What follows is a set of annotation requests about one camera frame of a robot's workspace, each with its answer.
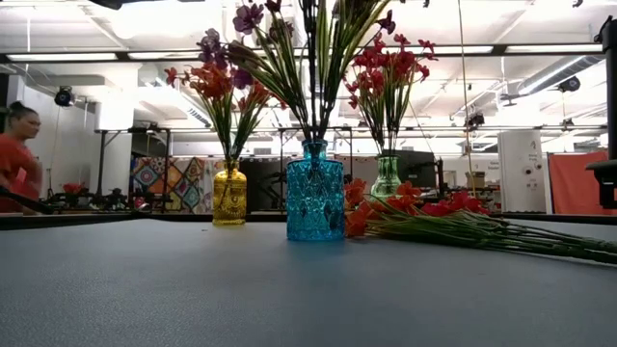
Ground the blue glass vase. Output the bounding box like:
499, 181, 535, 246
285, 139, 346, 242

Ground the green glass vase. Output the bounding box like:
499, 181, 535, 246
369, 154, 403, 199

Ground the yellow glass vase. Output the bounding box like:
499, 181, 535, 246
212, 161, 249, 227

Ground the large black monitor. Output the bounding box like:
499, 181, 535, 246
380, 148, 438, 190

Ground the colourful patterned quilt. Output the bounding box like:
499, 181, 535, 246
128, 156, 216, 215

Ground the blue-grey table mat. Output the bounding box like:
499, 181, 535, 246
0, 219, 617, 347

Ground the white hanging box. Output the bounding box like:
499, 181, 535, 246
94, 99, 136, 132

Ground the white cabinet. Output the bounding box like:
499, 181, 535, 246
497, 129, 554, 215

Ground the orange partition panel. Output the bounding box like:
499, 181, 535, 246
548, 151, 609, 216

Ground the long ceiling light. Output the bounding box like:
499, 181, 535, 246
504, 43, 604, 54
5, 51, 121, 63

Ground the black slanted bar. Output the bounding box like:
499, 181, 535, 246
0, 186, 54, 216

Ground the person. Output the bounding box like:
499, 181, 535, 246
0, 99, 44, 216

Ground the thin hanging cable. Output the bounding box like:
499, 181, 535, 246
456, 0, 479, 213

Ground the silver ventilation duct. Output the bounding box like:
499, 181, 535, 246
516, 54, 606, 96

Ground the black frame post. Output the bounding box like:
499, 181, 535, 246
584, 15, 617, 211

